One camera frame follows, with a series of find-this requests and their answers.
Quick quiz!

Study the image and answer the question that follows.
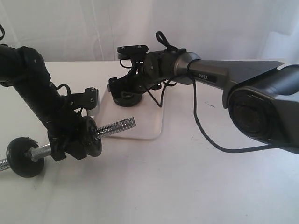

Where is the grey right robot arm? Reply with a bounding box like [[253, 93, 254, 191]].
[[107, 46, 299, 154]]

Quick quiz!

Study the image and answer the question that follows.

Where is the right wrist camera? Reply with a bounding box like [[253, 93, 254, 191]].
[[117, 45, 149, 61]]

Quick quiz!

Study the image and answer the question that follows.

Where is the black weight plate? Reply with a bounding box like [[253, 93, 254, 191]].
[[113, 92, 142, 107]]

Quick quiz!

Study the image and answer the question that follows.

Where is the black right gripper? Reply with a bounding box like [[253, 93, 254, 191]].
[[107, 65, 161, 99]]

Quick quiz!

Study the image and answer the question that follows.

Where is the black weight plate end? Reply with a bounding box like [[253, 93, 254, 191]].
[[6, 137, 44, 178], [80, 116, 102, 157]]

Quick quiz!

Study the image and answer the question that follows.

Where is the chrome threaded dumbbell bar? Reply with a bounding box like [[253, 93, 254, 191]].
[[0, 117, 136, 171]]

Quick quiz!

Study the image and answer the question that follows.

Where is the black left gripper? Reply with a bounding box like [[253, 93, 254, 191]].
[[46, 102, 91, 161]]

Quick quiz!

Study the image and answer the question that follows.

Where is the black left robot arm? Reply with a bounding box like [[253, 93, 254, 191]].
[[0, 44, 93, 161]]

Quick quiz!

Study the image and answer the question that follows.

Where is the white rectangular tray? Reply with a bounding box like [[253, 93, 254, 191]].
[[94, 91, 164, 140]]

